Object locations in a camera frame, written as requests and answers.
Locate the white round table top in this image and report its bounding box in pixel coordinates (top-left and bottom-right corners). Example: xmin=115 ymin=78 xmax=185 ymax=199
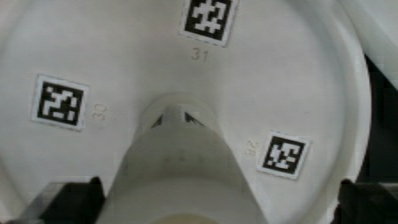
xmin=0 ymin=0 xmax=371 ymax=224

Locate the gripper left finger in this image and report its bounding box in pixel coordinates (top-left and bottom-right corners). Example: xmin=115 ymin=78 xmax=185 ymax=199
xmin=7 ymin=176 xmax=107 ymax=224

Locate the white L-shaped fence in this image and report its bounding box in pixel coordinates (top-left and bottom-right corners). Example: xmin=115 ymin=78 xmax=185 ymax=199
xmin=338 ymin=0 xmax=398 ymax=90

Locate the white table leg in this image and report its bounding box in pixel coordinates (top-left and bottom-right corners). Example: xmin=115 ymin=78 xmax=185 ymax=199
xmin=96 ymin=105 xmax=268 ymax=224

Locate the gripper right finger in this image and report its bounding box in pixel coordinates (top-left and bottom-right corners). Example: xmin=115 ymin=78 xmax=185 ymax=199
xmin=330 ymin=179 xmax=398 ymax=224

